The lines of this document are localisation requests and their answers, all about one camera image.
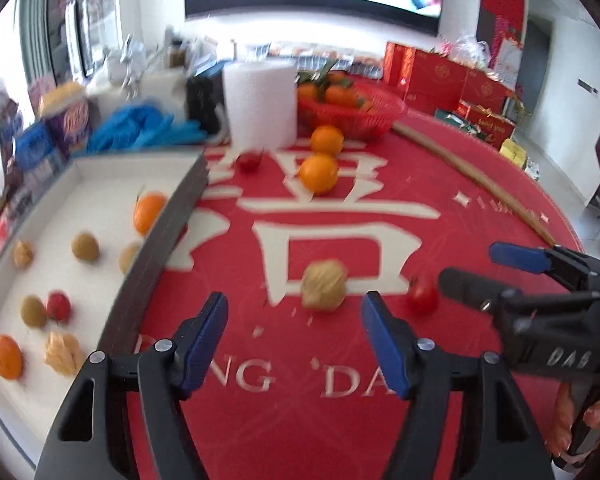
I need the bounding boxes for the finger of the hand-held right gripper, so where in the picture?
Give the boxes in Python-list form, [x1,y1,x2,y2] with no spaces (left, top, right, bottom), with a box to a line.
[438,267,599,322]
[488,241,600,292]

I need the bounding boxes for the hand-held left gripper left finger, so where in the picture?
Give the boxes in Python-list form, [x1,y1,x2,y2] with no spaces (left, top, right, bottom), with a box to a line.
[34,291,230,480]

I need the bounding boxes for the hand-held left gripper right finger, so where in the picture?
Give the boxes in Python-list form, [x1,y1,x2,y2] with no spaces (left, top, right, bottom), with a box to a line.
[361,290,556,480]

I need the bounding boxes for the walnut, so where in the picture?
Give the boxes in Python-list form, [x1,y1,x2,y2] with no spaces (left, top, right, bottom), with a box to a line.
[300,259,348,312]

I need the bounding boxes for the grey tray with white inside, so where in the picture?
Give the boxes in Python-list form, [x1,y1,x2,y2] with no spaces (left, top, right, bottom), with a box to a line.
[0,152,211,466]

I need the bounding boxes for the person's right hand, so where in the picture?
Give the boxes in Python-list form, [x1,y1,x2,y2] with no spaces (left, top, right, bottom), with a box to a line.
[545,385,600,463]

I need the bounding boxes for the long wooden back scratcher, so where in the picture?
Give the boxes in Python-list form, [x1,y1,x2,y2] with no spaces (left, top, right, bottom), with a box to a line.
[391,121,557,248]

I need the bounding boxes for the yellow cardboard box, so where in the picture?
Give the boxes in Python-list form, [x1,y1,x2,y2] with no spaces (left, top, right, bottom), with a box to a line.
[499,139,529,168]

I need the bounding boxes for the red printed table mat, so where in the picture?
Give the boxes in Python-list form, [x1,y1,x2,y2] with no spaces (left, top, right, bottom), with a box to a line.
[125,77,588,480]

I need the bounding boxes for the orange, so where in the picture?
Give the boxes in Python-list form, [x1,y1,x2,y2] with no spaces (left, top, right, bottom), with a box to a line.
[298,153,340,196]
[310,125,345,156]
[0,334,24,380]
[133,192,168,235]

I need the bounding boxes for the husked physalis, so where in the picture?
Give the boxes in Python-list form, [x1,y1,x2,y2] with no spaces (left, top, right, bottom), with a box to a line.
[12,241,34,268]
[44,331,85,377]

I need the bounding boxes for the green gift bag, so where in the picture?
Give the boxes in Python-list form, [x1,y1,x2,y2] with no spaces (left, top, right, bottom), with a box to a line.
[434,109,473,133]

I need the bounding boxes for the red plastic basket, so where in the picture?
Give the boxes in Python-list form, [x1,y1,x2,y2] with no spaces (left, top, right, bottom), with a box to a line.
[296,80,408,142]

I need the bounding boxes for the interior door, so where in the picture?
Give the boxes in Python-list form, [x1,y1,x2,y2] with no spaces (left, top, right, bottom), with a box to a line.
[522,15,553,111]

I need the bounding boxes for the plastic-wrapped gift basket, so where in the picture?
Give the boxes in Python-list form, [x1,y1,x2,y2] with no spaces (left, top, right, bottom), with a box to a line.
[437,34,492,68]

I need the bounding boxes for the blue gloves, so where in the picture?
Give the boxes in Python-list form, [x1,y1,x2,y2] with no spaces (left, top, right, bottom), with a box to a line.
[87,105,206,153]

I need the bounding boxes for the pile of leafy tangerines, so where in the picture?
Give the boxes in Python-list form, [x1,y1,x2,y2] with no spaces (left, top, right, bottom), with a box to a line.
[296,62,376,111]

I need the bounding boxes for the black container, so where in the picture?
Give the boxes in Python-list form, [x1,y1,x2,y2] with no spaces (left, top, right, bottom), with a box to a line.
[186,74,230,136]

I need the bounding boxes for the white paper towel roll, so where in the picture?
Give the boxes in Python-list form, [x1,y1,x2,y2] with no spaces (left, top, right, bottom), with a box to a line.
[222,59,299,150]

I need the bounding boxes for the blue packet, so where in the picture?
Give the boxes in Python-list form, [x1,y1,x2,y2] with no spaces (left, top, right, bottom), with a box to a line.
[14,124,66,188]

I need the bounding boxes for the checked cloth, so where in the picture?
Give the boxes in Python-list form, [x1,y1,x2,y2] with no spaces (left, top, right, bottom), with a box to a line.
[250,42,386,78]

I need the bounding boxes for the glass display cabinet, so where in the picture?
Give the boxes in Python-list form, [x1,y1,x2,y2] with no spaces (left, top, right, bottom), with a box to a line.
[17,0,121,86]

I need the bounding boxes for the red gift box with handle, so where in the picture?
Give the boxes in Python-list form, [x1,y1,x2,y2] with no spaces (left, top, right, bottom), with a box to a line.
[455,100,517,150]

